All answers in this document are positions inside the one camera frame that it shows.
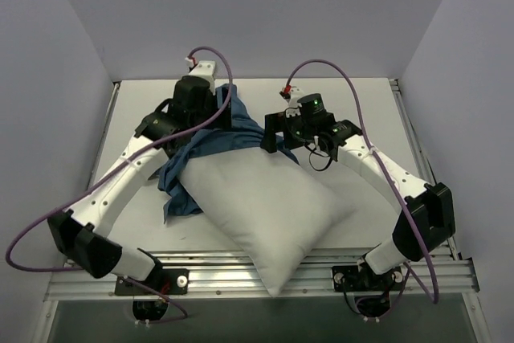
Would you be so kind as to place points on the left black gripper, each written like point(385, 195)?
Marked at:
point(224, 108)

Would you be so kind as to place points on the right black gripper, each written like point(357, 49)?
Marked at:
point(271, 132)

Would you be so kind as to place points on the blue patterned pillowcase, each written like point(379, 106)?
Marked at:
point(244, 133)

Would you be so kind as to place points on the white pillow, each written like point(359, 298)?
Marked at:
point(268, 205)

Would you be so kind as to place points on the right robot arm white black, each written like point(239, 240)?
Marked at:
point(425, 212)

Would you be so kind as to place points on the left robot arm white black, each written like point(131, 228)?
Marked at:
point(81, 230)

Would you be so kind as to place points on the aluminium left side rail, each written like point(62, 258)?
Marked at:
point(107, 120)

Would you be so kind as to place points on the aluminium rail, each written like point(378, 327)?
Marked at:
point(107, 120)
point(422, 163)

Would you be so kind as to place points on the aluminium right side rail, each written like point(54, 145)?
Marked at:
point(422, 163)

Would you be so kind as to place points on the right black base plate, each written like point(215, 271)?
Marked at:
point(361, 278)

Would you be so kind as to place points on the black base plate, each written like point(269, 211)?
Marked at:
point(361, 278)
point(173, 281)

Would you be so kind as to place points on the aluminium front rail frame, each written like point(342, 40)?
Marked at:
point(231, 274)

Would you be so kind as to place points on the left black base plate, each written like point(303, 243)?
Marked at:
point(173, 281)

